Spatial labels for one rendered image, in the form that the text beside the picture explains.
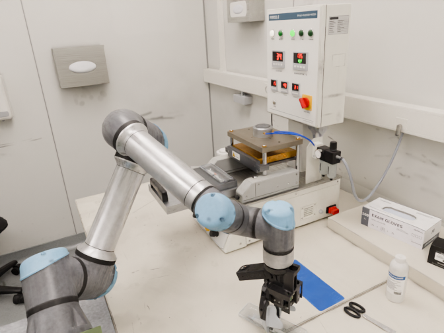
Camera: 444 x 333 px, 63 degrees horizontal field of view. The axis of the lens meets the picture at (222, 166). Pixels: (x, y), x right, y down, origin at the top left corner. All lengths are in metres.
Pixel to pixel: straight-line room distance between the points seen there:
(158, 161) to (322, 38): 0.75
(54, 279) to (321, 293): 0.75
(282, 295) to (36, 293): 0.58
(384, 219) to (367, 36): 0.74
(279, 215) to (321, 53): 0.69
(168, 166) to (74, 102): 1.91
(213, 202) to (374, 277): 0.71
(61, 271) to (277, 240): 0.53
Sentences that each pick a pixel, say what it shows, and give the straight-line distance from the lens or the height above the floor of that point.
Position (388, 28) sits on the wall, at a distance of 1.59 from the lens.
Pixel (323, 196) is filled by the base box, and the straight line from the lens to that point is 1.50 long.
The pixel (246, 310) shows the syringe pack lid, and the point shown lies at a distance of 1.10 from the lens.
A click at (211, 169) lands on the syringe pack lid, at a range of 1.40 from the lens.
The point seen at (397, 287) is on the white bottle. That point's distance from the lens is 1.18.
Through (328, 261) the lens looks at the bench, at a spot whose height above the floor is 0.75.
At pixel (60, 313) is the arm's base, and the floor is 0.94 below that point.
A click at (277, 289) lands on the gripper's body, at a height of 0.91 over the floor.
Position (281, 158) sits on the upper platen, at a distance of 1.39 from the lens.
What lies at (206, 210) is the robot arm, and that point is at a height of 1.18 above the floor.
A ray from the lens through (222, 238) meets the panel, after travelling 1.36.
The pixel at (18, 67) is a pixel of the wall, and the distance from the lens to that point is 2.65.
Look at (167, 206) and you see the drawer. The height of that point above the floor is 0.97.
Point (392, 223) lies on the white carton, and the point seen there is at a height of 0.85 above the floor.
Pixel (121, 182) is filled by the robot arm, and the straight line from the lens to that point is 1.05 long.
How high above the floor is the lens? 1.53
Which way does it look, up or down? 22 degrees down
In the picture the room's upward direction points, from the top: 3 degrees counter-clockwise
